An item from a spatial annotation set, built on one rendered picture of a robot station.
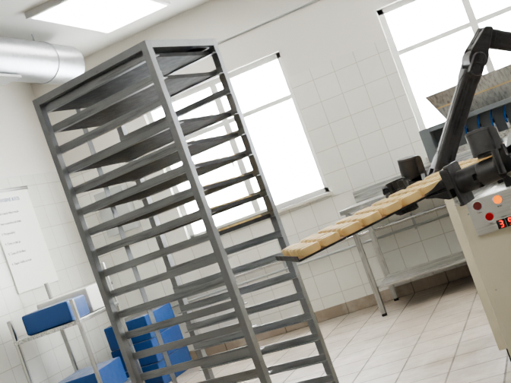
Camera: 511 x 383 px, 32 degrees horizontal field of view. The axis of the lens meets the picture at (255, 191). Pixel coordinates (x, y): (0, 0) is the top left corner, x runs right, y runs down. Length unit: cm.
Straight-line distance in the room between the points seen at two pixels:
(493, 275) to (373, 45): 427
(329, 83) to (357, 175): 82
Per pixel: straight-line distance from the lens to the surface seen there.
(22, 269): 754
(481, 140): 210
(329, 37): 763
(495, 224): 347
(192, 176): 327
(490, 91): 422
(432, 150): 422
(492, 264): 353
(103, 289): 365
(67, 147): 368
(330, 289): 774
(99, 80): 354
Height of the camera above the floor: 106
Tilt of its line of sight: 2 degrees up
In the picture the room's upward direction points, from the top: 20 degrees counter-clockwise
